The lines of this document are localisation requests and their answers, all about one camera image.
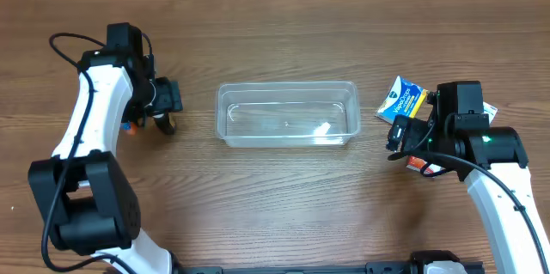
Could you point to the clear plastic container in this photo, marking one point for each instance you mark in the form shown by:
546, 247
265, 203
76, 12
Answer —
287, 114

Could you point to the blue VapoDrops box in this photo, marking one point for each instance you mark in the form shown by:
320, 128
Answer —
404, 98

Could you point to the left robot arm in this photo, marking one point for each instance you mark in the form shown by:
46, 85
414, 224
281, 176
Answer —
90, 211

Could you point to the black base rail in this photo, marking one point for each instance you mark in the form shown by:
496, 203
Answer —
427, 261

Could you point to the orange tube white cap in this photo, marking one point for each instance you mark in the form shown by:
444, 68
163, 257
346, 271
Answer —
129, 128

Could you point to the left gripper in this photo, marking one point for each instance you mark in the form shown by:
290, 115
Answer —
169, 99

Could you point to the white box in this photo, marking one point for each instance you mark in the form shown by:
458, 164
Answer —
490, 111

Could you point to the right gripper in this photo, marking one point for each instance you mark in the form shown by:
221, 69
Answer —
404, 132

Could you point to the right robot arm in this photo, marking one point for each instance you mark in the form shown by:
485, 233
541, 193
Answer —
491, 161

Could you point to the black bottle white cap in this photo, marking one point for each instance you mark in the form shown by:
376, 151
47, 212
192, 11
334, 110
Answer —
165, 123

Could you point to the red box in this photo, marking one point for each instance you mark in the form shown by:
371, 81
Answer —
416, 164

